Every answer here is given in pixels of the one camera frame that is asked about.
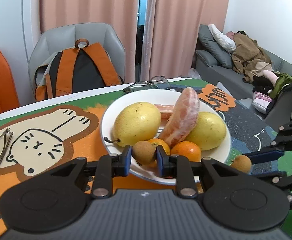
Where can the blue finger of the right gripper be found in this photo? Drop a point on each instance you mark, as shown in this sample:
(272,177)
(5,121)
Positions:
(265,155)

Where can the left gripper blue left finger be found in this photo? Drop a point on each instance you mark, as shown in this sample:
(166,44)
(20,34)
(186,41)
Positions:
(109,167)

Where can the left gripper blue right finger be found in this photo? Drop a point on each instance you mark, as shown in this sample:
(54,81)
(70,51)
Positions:
(178,167)

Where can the brown longan fruit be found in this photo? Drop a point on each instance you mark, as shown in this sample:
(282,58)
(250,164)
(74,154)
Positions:
(242,163)
(144,152)

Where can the peeled pomelo segment back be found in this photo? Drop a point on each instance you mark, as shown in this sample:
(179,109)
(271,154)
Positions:
(183,118)

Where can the peeled pomelo segment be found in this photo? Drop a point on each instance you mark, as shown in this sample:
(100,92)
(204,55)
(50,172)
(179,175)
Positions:
(165,110)
(183,118)

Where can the yellow pear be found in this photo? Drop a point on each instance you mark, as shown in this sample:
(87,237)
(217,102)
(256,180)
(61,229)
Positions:
(136,122)
(209,131)

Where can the white ceramic plate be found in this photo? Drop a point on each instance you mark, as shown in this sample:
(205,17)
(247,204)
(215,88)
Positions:
(168,97)

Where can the peeled pomelo segment front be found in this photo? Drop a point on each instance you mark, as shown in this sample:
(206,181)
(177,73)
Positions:
(165,110)

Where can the grey sofa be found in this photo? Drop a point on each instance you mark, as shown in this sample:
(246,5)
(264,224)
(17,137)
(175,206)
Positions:
(277,84)

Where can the brown jacket on sofa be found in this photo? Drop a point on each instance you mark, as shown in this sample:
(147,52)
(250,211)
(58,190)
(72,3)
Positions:
(249,59)

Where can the orange black backpack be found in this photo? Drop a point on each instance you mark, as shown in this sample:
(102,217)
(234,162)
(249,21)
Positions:
(72,70)

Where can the white pillow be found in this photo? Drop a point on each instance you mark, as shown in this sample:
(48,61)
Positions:
(223,40)

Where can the grey sofa cushion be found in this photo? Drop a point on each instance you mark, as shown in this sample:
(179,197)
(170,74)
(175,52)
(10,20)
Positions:
(210,44)

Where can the peach curtain right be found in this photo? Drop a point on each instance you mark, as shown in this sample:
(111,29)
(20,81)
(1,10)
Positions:
(171,33)

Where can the peach curtain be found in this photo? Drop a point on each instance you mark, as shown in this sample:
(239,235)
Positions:
(171,33)
(120,14)

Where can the peach curtain left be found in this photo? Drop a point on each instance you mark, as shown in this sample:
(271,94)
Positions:
(120,14)

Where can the dark thick frame glasses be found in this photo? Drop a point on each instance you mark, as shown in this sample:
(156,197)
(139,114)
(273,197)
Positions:
(156,82)

